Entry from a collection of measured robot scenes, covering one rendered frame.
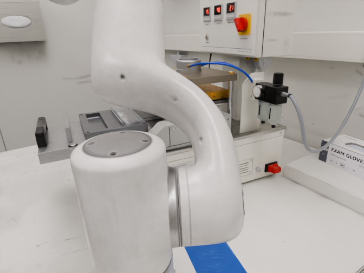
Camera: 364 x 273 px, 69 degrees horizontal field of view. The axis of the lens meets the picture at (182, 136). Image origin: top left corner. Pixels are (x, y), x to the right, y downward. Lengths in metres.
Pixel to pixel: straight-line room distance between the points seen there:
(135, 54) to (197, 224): 0.18
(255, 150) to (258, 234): 0.27
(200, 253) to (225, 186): 0.44
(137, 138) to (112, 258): 0.11
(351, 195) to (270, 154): 0.25
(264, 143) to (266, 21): 0.36
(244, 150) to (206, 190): 0.60
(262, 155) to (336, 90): 0.43
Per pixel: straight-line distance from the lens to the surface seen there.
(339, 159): 0.99
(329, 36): 1.13
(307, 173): 0.93
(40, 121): 0.82
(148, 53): 0.30
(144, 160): 0.21
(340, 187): 0.90
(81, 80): 2.27
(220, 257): 0.66
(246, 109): 0.81
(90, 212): 0.24
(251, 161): 0.87
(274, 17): 0.82
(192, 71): 0.82
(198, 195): 0.24
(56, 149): 0.71
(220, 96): 0.81
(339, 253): 0.74
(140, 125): 0.73
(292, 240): 0.73
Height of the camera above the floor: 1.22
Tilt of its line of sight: 22 degrees down
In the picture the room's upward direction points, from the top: 2 degrees counter-clockwise
